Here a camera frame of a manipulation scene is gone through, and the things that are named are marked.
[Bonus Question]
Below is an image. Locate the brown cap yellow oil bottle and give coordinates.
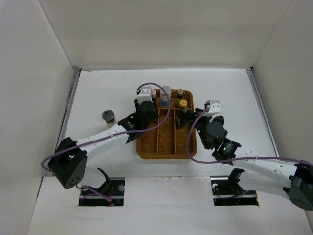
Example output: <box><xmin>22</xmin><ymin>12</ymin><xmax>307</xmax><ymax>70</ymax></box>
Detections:
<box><xmin>176</xmin><ymin>89</ymin><xmax>184</xmax><ymax>107</ymax></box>

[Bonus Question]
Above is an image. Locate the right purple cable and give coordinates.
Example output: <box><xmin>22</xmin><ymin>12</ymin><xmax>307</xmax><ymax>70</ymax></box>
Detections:
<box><xmin>186</xmin><ymin>107</ymin><xmax>313</xmax><ymax>167</ymax></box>

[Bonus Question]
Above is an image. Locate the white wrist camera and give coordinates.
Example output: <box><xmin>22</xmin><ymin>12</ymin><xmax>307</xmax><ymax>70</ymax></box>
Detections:
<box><xmin>204</xmin><ymin>100</ymin><xmax>221</xmax><ymax>117</ymax></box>
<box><xmin>136</xmin><ymin>86</ymin><xmax>153</xmax><ymax>105</ymax></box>

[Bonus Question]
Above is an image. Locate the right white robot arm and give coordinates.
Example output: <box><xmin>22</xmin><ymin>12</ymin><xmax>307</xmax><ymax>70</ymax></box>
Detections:
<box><xmin>180</xmin><ymin>106</ymin><xmax>313</xmax><ymax>211</ymax></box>

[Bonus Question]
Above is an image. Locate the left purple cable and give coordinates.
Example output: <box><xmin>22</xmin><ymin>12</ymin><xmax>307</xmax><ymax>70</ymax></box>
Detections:
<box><xmin>40</xmin><ymin>82</ymin><xmax>171</xmax><ymax>176</ymax></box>

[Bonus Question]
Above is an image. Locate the red green sauce bottle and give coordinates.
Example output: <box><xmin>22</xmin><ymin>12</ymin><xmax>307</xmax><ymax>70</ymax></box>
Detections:
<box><xmin>176</xmin><ymin>99</ymin><xmax>188</xmax><ymax>126</ymax></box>

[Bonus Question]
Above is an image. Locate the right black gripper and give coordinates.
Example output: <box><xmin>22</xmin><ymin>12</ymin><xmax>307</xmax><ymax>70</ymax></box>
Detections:
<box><xmin>179</xmin><ymin>108</ymin><xmax>214</xmax><ymax>149</ymax></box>

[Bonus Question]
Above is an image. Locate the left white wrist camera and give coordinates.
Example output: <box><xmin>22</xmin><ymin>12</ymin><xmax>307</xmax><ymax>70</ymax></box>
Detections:
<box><xmin>136</xmin><ymin>86</ymin><xmax>153</xmax><ymax>105</ymax></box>

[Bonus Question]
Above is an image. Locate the purple cable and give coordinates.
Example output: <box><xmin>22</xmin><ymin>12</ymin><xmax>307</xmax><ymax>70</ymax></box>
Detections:
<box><xmin>186</xmin><ymin>107</ymin><xmax>313</xmax><ymax>167</ymax></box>
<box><xmin>40</xmin><ymin>82</ymin><xmax>171</xmax><ymax>176</ymax></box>

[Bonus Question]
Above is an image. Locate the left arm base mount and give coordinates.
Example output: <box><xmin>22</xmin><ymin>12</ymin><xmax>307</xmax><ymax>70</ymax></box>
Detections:
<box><xmin>76</xmin><ymin>168</ymin><xmax>126</xmax><ymax>207</ymax></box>

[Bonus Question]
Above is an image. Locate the silver cap blue label shaker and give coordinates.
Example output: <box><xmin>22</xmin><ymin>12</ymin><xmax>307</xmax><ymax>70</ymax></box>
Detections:
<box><xmin>160</xmin><ymin>86</ymin><xmax>172</xmax><ymax>107</ymax></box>

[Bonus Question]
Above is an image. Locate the brown wicker divided tray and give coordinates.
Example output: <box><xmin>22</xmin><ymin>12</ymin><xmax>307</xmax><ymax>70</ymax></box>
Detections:
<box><xmin>136</xmin><ymin>89</ymin><xmax>197</xmax><ymax>160</ymax></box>

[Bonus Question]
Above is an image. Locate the pink cap spice jar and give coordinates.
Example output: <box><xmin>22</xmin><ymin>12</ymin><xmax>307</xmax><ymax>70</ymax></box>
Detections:
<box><xmin>152</xmin><ymin>89</ymin><xmax>157</xmax><ymax>105</ymax></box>

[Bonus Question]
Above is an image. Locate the black lid salt grinder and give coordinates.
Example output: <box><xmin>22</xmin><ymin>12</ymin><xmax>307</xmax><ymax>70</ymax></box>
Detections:
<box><xmin>101</xmin><ymin>110</ymin><xmax>115</xmax><ymax>128</ymax></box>

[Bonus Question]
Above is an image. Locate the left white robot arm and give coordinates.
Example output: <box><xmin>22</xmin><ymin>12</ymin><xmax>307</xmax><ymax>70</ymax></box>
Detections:
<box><xmin>47</xmin><ymin>98</ymin><xmax>158</xmax><ymax>195</ymax></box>

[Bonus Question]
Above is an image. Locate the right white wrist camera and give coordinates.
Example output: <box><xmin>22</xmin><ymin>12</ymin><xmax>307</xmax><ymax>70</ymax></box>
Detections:
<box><xmin>204</xmin><ymin>100</ymin><xmax>221</xmax><ymax>117</ymax></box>

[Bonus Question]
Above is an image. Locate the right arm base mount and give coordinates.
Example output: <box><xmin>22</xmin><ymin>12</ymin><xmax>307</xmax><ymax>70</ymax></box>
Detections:
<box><xmin>211</xmin><ymin>168</ymin><xmax>259</xmax><ymax>206</ymax></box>

